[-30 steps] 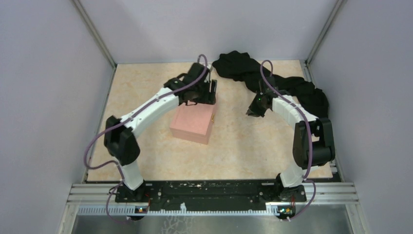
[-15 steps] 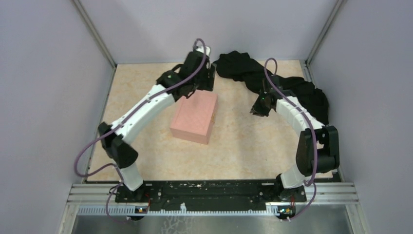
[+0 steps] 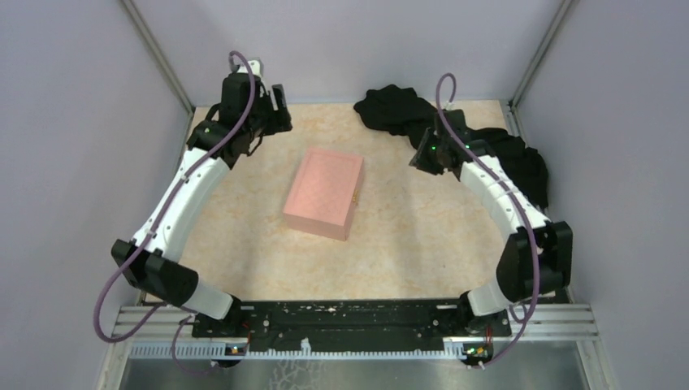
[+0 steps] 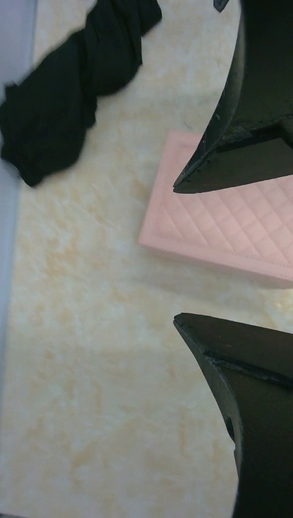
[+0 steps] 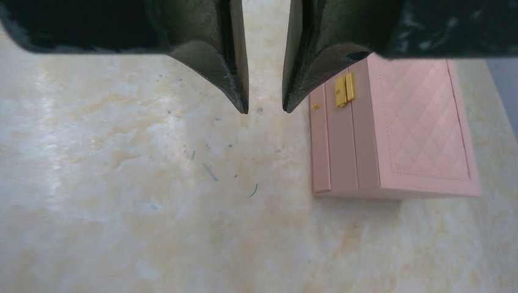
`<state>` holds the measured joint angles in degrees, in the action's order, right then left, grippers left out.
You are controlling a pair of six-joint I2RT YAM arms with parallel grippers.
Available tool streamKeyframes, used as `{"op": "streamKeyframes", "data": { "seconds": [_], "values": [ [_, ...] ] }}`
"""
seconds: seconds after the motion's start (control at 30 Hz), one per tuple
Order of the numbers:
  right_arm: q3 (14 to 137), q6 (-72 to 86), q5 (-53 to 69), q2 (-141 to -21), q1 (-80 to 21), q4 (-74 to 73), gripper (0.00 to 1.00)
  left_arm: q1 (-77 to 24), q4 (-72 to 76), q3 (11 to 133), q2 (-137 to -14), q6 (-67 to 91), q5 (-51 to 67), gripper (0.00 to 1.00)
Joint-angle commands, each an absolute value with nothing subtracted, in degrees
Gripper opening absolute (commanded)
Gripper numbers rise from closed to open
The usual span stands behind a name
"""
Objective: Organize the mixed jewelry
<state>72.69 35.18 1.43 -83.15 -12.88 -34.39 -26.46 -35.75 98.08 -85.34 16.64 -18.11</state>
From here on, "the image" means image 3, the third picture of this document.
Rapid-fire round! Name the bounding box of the pink jewelry box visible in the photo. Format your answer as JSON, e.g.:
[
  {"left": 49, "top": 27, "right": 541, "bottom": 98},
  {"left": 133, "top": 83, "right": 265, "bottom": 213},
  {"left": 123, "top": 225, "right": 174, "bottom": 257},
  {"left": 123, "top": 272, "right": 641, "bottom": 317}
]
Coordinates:
[{"left": 283, "top": 147, "right": 364, "bottom": 241}]

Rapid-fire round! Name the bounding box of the white slotted cable duct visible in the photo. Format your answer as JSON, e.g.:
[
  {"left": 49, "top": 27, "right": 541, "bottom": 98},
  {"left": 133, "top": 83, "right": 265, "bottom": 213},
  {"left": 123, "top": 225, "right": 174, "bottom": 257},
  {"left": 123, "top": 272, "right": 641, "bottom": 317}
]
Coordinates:
[{"left": 128, "top": 340, "right": 467, "bottom": 361}]

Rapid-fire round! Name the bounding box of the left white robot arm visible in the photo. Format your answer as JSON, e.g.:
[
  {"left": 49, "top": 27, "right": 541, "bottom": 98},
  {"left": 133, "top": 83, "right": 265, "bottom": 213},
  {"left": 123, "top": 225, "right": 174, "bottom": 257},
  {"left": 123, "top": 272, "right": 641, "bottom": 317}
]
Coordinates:
[{"left": 111, "top": 58, "right": 292, "bottom": 336}]

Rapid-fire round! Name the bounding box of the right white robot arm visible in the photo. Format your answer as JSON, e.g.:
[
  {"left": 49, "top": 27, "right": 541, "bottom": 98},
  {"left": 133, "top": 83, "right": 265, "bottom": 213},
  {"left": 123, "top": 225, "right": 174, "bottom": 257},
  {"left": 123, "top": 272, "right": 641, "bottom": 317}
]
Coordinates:
[{"left": 409, "top": 110, "right": 574, "bottom": 335}]

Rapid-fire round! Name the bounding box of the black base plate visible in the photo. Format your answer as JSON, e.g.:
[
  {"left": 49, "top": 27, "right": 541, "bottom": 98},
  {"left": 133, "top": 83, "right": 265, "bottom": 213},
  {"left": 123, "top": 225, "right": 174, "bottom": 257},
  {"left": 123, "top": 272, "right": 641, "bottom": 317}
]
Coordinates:
[{"left": 192, "top": 297, "right": 512, "bottom": 353}]

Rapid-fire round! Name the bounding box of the black cloth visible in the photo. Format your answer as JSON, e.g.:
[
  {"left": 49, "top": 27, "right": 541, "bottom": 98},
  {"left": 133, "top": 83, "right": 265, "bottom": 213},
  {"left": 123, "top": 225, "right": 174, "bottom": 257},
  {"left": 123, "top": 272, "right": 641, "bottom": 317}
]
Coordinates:
[{"left": 353, "top": 84, "right": 549, "bottom": 209}]

